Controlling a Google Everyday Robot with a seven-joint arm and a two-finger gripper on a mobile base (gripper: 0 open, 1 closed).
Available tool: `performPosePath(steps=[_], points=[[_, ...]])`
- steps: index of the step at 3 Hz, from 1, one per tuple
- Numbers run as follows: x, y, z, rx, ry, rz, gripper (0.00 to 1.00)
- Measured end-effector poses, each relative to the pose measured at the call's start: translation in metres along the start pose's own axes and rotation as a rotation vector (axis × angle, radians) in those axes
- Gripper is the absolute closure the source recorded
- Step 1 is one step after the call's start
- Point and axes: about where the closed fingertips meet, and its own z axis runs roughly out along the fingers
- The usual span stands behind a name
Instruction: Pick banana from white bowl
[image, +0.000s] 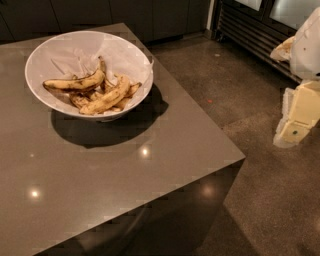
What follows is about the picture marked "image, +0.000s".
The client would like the white paper liner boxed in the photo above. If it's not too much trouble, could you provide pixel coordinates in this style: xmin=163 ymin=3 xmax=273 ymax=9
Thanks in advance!
xmin=49 ymin=33 xmax=154 ymax=110

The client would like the dark cabinet row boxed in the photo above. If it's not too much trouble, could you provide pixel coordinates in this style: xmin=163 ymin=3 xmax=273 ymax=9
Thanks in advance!
xmin=0 ymin=0 xmax=210 ymax=43

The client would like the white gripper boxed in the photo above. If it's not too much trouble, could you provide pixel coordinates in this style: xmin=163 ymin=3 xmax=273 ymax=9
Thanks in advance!
xmin=270 ymin=7 xmax=320 ymax=148

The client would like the upright banana stem piece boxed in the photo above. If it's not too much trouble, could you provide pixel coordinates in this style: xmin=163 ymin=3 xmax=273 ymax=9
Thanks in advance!
xmin=98 ymin=56 xmax=113 ymax=92

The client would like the white bowl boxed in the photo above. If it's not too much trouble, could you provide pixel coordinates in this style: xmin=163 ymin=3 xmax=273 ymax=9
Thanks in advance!
xmin=24 ymin=30 xmax=155 ymax=122

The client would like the long spotted banana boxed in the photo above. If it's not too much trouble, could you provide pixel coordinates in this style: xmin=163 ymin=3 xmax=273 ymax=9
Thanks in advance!
xmin=79 ymin=75 xmax=130 ymax=115

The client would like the lower left small banana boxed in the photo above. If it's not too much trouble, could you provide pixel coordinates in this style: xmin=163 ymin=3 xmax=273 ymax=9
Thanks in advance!
xmin=69 ymin=93 xmax=90 ymax=109

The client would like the upper left spotted banana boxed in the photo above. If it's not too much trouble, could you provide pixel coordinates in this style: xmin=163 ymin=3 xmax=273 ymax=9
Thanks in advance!
xmin=42 ymin=69 xmax=105 ymax=92

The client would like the right rear banana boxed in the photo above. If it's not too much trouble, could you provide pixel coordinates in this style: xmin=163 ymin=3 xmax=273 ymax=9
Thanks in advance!
xmin=114 ymin=82 xmax=142 ymax=111

